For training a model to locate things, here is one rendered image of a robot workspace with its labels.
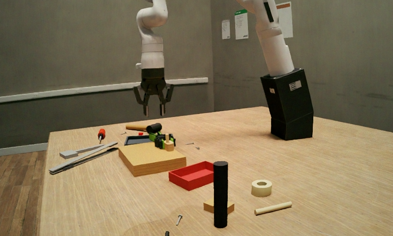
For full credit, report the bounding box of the red-handled screwdriver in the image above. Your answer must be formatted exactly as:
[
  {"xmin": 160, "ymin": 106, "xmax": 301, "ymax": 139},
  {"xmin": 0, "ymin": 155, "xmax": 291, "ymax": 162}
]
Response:
[{"xmin": 98, "ymin": 129, "xmax": 105, "ymax": 141}]

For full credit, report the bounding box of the black spring clamp with green handles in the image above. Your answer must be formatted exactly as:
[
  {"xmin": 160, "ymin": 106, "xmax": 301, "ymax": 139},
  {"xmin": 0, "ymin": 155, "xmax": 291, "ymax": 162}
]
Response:
[{"xmin": 149, "ymin": 131, "xmax": 176, "ymax": 149}]

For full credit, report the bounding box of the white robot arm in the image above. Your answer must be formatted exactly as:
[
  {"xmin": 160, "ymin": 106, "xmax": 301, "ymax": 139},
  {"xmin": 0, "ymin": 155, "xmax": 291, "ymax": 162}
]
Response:
[{"xmin": 136, "ymin": 0, "xmax": 294, "ymax": 77}]

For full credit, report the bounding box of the red shallow tray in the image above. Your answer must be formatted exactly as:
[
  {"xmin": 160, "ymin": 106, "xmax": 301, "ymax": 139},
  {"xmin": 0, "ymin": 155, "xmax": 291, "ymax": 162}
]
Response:
[{"xmin": 168, "ymin": 161, "xmax": 213, "ymax": 191}]

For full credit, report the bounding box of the black cylinder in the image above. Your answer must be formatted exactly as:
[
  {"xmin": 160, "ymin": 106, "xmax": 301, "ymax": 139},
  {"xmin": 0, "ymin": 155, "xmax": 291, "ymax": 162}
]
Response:
[{"xmin": 213, "ymin": 161, "xmax": 228, "ymax": 228}]

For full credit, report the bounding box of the beige ring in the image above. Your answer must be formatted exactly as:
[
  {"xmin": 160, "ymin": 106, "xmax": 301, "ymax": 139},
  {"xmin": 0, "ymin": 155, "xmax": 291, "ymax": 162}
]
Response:
[{"xmin": 251, "ymin": 179, "xmax": 272, "ymax": 197}]

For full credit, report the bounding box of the beige wooden dowel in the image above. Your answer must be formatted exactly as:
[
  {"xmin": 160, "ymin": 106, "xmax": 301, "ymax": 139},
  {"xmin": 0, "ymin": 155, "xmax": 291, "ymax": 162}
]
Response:
[{"xmin": 254, "ymin": 202, "xmax": 292, "ymax": 215}]

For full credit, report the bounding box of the mallet with black head and wooden handle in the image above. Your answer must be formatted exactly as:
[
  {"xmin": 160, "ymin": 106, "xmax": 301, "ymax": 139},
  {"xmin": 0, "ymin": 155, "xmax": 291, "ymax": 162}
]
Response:
[{"xmin": 125, "ymin": 122, "xmax": 162, "ymax": 133}]

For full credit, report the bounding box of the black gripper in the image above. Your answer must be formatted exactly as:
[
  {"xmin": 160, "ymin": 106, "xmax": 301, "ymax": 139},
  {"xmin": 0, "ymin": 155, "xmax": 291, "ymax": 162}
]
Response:
[{"xmin": 133, "ymin": 68, "xmax": 174, "ymax": 118}]

